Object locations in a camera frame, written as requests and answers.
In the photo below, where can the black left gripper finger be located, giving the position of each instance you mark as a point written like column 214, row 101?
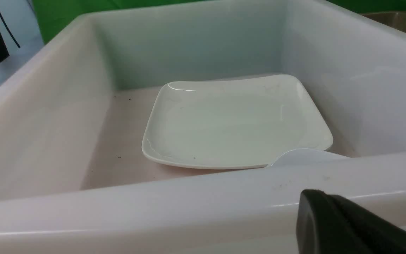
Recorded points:
column 332, row 224

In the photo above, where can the white square plate in bin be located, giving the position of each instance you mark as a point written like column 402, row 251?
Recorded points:
column 233, row 124

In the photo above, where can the olive brown plastic bin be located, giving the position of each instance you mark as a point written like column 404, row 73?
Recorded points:
column 396, row 20

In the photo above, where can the large white plastic bin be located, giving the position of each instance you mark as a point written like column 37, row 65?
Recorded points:
column 74, row 179

